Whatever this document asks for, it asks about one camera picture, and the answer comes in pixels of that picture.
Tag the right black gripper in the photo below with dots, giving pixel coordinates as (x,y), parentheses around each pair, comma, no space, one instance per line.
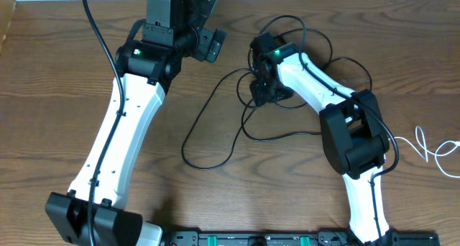
(259,96)

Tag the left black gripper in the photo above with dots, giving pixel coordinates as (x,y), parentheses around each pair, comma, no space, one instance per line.
(205,38)

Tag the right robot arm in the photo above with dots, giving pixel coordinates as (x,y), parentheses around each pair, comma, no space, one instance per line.
(353,138)

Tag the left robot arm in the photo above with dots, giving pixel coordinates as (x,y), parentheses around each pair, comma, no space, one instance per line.
(93,211)

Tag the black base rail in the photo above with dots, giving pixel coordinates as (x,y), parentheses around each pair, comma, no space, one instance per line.
(323,238)

